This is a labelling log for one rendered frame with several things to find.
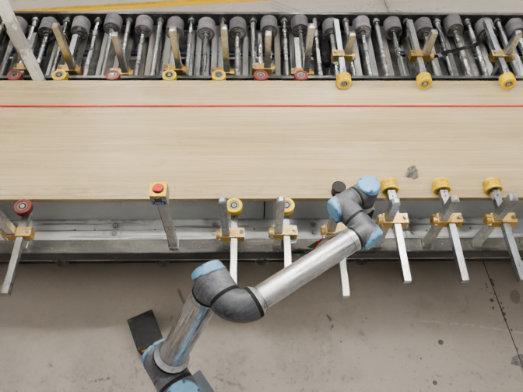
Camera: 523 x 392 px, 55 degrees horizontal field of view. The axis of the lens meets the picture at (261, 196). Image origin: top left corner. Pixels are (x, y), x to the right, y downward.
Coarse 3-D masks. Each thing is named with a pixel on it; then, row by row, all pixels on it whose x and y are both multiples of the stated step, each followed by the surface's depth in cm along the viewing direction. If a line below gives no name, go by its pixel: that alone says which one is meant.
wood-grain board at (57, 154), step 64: (0, 128) 265; (64, 128) 265; (128, 128) 266; (192, 128) 266; (256, 128) 267; (320, 128) 268; (384, 128) 268; (448, 128) 269; (512, 128) 270; (0, 192) 243; (64, 192) 244; (128, 192) 245; (192, 192) 245; (256, 192) 246; (320, 192) 246; (448, 192) 247; (512, 192) 248
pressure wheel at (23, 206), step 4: (20, 200) 241; (24, 200) 241; (28, 200) 241; (16, 204) 239; (20, 204) 240; (24, 204) 240; (28, 204) 239; (16, 208) 238; (20, 208) 238; (24, 208) 238; (28, 208) 238; (32, 208) 241; (16, 212) 237; (20, 212) 237; (24, 212) 237; (28, 212) 239
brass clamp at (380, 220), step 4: (380, 216) 231; (396, 216) 231; (400, 216) 231; (380, 220) 231; (384, 220) 230; (396, 220) 230; (400, 220) 230; (404, 220) 230; (408, 220) 230; (380, 224) 231; (384, 224) 231; (388, 224) 231; (392, 224) 231; (404, 224) 231
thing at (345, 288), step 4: (344, 260) 231; (340, 264) 230; (344, 264) 230; (340, 268) 229; (344, 268) 229; (340, 272) 229; (344, 272) 228; (340, 276) 229; (344, 276) 227; (340, 280) 229; (344, 280) 226; (344, 284) 225; (348, 284) 225; (344, 288) 224; (348, 288) 224; (344, 292) 223; (348, 292) 223; (344, 296) 223; (348, 296) 223
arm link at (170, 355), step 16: (192, 272) 175; (208, 272) 171; (224, 272) 172; (192, 288) 178; (208, 288) 169; (224, 288) 168; (192, 304) 178; (208, 304) 174; (176, 320) 190; (192, 320) 182; (208, 320) 184; (176, 336) 190; (192, 336) 188; (144, 352) 210; (160, 352) 203; (176, 352) 195; (160, 368) 201; (176, 368) 202; (160, 384) 203
